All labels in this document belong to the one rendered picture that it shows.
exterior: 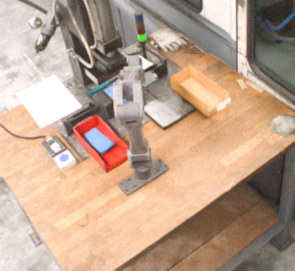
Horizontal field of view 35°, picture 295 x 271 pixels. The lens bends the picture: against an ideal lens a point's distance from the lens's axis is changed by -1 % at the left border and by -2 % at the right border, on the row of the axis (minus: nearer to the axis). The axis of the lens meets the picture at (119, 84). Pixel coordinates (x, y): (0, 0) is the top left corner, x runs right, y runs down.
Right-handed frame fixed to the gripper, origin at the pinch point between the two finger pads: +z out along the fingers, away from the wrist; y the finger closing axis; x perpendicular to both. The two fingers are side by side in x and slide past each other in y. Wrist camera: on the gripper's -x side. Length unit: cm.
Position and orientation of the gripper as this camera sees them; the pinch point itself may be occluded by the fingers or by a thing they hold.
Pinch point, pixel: (128, 100)
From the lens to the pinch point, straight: 199.2
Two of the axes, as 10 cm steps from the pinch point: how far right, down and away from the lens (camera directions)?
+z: -1.4, 4.3, 8.9
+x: -8.2, 4.5, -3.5
